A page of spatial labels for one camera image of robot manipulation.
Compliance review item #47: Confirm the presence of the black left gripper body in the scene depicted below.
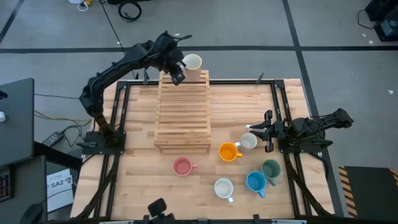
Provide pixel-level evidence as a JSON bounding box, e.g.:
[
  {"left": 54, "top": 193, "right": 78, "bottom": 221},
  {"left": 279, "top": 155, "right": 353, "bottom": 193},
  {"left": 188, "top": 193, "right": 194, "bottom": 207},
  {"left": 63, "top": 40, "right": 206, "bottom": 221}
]
[{"left": 155, "top": 30, "right": 187, "bottom": 86}]

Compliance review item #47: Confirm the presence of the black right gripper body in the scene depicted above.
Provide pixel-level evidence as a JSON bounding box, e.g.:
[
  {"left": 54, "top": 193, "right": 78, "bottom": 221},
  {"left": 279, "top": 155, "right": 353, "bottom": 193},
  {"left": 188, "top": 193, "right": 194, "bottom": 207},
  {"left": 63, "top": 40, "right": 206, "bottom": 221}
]
[{"left": 264, "top": 110, "right": 293, "bottom": 153}]

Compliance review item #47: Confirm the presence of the red patterned white mug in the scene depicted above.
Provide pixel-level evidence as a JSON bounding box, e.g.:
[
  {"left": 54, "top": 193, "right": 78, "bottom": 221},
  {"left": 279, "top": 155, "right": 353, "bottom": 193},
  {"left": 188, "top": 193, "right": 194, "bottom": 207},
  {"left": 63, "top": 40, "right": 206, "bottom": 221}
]
[{"left": 181, "top": 53, "right": 203, "bottom": 83}]

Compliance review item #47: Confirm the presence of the grey patterned white mug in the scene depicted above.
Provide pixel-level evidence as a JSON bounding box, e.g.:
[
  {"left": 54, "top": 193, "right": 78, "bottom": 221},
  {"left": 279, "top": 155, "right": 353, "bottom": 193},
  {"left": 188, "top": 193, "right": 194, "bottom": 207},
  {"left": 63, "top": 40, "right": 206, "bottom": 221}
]
[{"left": 234, "top": 132, "right": 259, "bottom": 153}]

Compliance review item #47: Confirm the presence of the green mug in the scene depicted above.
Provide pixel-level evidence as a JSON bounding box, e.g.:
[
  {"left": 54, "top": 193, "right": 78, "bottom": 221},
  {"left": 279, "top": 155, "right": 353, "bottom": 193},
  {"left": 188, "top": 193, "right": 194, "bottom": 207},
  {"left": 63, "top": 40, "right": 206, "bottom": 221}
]
[{"left": 261, "top": 159, "right": 282, "bottom": 187}]

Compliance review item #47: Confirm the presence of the orange mug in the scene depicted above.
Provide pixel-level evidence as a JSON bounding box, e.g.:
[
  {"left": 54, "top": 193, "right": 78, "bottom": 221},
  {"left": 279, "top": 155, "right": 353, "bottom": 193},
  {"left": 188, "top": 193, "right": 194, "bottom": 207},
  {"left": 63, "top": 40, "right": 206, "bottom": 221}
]
[{"left": 218, "top": 142, "right": 244, "bottom": 163}]

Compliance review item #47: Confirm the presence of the pink faceted mug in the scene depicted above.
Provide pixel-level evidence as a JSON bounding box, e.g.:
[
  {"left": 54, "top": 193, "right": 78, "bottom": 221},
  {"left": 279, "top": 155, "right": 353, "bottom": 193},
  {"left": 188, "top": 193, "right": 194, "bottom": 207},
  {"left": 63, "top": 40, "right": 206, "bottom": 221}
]
[{"left": 172, "top": 156, "right": 198, "bottom": 177}]

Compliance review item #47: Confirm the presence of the wooden slatted rack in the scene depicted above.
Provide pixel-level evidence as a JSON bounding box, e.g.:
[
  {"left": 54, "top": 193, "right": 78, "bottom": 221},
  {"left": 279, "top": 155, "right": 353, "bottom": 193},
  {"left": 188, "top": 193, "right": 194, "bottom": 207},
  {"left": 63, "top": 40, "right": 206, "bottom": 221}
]
[{"left": 154, "top": 70, "right": 212, "bottom": 155}]

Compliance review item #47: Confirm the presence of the blue patterned white mug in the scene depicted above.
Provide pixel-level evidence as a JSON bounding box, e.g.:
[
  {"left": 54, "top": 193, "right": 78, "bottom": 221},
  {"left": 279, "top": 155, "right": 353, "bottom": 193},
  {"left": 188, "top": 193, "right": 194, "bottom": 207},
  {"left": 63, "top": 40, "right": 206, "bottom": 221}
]
[{"left": 213, "top": 177, "right": 234, "bottom": 204}]

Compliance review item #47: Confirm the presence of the black yellow striped mat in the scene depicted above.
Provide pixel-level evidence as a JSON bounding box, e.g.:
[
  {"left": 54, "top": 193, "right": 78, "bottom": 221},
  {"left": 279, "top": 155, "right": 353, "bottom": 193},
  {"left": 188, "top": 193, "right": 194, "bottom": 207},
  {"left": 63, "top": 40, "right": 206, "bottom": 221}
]
[{"left": 338, "top": 165, "right": 398, "bottom": 220}]

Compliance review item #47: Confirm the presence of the black rectangular device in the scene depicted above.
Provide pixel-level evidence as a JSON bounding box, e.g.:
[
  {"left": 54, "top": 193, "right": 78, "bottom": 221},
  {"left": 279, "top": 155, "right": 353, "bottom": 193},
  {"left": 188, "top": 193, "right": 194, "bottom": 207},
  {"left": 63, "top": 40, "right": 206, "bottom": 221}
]
[{"left": 147, "top": 197, "right": 175, "bottom": 224}]

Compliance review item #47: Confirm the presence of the black power adapter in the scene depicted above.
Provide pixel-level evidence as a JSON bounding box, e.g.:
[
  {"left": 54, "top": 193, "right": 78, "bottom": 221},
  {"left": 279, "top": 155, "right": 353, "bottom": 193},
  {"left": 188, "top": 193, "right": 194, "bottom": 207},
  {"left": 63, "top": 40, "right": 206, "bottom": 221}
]
[{"left": 42, "top": 131, "right": 65, "bottom": 148}]

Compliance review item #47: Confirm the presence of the black equipment case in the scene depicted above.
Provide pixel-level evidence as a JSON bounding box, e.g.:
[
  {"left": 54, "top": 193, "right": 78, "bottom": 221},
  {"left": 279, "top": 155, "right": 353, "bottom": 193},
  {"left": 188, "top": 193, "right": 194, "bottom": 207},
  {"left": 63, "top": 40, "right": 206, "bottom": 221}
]
[
  {"left": 364, "top": 0, "right": 398, "bottom": 22},
  {"left": 374, "top": 17, "right": 398, "bottom": 43}
]

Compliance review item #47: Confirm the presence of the black desk bar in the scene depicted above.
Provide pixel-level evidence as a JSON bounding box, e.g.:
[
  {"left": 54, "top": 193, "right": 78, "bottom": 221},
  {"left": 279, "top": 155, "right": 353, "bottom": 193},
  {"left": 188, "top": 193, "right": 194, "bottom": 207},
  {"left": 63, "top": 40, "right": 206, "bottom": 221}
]
[{"left": 33, "top": 141, "right": 83, "bottom": 171}]

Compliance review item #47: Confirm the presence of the white SA2 paper sheet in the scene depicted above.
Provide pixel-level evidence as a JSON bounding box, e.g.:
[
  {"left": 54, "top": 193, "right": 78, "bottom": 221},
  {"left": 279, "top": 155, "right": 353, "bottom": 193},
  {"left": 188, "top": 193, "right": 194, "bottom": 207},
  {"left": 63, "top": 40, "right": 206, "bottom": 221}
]
[{"left": 46, "top": 168, "right": 75, "bottom": 213}]

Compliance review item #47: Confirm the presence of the black keyboard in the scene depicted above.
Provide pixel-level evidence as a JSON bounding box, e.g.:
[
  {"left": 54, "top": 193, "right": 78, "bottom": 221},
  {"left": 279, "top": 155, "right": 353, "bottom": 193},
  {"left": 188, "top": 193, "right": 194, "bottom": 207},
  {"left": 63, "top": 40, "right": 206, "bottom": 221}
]
[{"left": 0, "top": 167, "right": 14, "bottom": 203}]

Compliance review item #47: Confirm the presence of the black chair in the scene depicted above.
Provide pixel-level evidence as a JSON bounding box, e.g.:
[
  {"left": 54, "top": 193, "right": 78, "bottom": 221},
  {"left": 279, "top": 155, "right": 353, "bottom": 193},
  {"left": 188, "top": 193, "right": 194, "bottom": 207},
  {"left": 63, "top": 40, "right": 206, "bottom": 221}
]
[{"left": 19, "top": 202, "right": 44, "bottom": 224}]

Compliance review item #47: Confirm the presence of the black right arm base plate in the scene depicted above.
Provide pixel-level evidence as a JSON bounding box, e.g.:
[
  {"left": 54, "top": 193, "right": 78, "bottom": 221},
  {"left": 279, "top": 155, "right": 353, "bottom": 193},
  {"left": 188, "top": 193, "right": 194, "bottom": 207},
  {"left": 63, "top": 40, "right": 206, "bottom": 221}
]
[{"left": 276, "top": 129, "right": 333, "bottom": 154}]

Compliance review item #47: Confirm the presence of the black metal table frame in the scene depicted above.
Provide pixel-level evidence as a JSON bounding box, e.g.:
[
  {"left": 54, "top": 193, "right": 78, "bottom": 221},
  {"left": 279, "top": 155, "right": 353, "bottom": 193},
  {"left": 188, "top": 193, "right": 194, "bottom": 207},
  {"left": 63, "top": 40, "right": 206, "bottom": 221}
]
[{"left": 74, "top": 79, "right": 335, "bottom": 224}]

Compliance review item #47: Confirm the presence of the coiled black cable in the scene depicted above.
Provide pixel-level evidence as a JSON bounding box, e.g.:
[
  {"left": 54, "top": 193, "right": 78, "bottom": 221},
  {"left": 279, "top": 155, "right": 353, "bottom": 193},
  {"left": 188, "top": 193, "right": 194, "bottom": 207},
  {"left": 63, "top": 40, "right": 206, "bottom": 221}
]
[{"left": 117, "top": 1, "right": 143, "bottom": 23}]

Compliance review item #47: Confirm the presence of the long black floor cable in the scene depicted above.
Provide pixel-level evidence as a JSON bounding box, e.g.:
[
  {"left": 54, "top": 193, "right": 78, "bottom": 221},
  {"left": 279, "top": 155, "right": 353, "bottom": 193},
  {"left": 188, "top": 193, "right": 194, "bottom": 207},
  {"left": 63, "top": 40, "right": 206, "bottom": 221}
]
[{"left": 98, "top": 0, "right": 139, "bottom": 80}]

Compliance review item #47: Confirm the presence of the white cable with yellow plug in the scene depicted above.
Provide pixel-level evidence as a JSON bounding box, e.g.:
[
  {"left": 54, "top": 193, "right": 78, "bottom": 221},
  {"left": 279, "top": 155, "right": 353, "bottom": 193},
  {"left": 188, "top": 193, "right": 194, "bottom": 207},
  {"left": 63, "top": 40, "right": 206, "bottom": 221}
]
[{"left": 68, "top": 0, "right": 94, "bottom": 12}]

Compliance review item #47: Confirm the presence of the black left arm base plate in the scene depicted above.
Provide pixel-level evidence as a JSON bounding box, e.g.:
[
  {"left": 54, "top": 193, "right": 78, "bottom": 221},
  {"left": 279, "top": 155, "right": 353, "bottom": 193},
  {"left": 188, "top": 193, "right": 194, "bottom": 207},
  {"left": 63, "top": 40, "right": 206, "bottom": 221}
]
[{"left": 81, "top": 130, "right": 127, "bottom": 156}]

